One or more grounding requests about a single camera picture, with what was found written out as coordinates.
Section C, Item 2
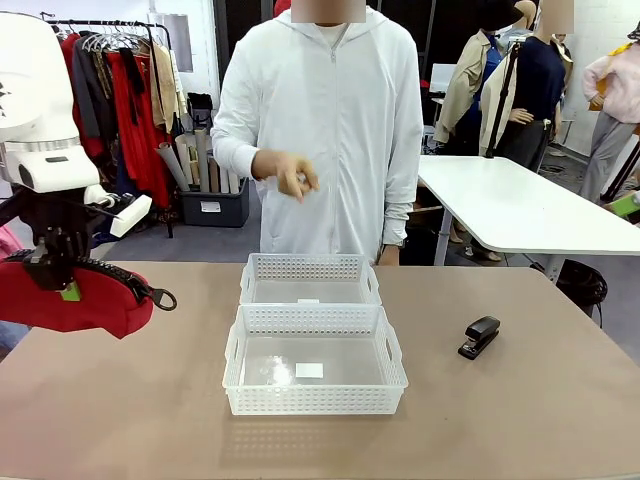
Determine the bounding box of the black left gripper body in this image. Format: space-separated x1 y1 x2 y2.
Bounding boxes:
0 186 109 292

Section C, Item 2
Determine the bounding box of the red pouch black zipper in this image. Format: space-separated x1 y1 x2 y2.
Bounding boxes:
0 248 179 341

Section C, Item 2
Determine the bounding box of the black stapler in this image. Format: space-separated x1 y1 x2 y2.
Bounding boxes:
456 315 502 361

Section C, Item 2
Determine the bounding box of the person's left forearm white sleeve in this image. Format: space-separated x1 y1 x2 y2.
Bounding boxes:
380 197 419 247

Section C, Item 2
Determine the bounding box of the person's right hand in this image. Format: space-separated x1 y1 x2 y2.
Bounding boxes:
251 148 322 205

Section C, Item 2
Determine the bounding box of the pink garment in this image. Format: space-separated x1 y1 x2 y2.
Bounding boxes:
0 223 27 262

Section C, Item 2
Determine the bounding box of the red hanging jacket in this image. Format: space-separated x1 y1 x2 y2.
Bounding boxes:
58 32 105 162

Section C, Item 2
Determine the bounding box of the long red hanging dress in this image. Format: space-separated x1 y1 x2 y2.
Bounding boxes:
106 48 172 210

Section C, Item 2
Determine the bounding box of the slanted grey paper roll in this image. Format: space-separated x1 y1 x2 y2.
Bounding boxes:
157 141 192 193

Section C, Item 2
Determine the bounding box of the grey hanging jacket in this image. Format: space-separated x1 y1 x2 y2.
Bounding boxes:
71 33 117 140

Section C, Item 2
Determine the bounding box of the dark grey storage bin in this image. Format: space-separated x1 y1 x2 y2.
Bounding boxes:
178 177 251 229

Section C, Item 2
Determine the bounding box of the tall grey cardboard tube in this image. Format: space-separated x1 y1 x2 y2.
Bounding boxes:
193 127 212 194

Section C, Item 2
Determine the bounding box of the black hanging scarf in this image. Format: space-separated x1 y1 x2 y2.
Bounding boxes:
118 46 147 127

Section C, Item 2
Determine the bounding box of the beige hanging garment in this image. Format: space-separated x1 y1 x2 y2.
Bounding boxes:
148 41 189 135

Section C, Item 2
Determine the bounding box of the black office chair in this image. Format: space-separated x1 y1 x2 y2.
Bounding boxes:
186 91 217 135

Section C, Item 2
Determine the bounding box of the black metal clothes rack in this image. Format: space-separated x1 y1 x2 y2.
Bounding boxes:
46 18 175 240

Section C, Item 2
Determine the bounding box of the white perforated plastic basket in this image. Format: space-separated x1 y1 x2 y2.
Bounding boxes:
239 252 384 308

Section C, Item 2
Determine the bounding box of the white perforated basket with label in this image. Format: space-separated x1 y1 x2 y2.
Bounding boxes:
221 302 410 418

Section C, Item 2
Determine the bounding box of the person in white hoodie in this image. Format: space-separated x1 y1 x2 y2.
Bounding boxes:
210 4 424 265

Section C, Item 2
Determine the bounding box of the white monitor back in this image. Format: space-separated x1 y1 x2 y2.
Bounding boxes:
428 62 459 97

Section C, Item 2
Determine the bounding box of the mannequin in beige trench coat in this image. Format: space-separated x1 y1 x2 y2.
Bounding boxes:
432 0 524 157

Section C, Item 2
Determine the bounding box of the white background table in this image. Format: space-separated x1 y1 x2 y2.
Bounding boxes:
416 154 640 257

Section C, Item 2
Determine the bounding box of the mannequin in navy top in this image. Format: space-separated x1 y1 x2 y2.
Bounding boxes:
498 32 570 174

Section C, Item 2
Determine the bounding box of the mannequin in pink sweater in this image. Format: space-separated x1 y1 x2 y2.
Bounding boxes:
579 24 640 202

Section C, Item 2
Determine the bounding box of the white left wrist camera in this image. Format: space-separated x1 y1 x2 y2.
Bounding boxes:
83 184 153 239

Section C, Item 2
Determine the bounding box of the grey sheet on wall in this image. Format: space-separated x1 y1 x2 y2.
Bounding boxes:
163 12 194 74

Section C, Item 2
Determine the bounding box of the black cable bundle on floor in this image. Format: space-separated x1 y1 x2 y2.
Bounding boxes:
555 258 609 307

